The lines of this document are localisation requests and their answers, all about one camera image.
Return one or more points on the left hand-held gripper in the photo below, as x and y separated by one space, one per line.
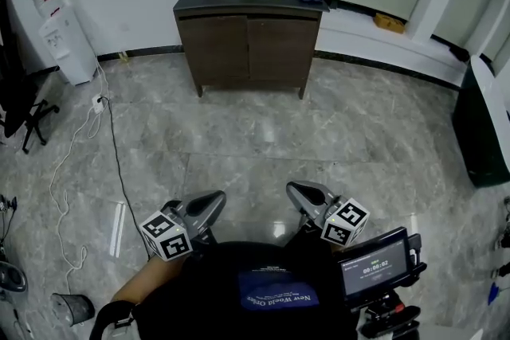
199 209

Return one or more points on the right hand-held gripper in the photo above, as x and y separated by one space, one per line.
315 199

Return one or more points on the brown wooden cabinet door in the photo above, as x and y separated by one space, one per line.
281 49
215 48

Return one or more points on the person's left forearm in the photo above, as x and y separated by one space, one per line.
143 280

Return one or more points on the brown wooden sink cabinet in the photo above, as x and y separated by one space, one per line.
247 8

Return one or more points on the person's black shirt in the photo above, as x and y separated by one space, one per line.
223 270

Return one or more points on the black screen device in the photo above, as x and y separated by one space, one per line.
374 268

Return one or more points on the white power strip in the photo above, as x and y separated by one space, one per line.
97 103

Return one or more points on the black mesh waste bin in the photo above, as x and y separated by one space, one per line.
75 308

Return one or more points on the dark green white appliance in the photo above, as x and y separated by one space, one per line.
478 131

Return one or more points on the brown cardboard box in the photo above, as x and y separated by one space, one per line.
389 23

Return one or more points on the grey round device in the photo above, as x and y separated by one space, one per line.
11 276

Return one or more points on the white water dispenser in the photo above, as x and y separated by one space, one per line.
69 48

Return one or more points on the black office chair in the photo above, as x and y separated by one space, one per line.
12 91

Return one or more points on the black screen mount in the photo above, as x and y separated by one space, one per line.
388 320

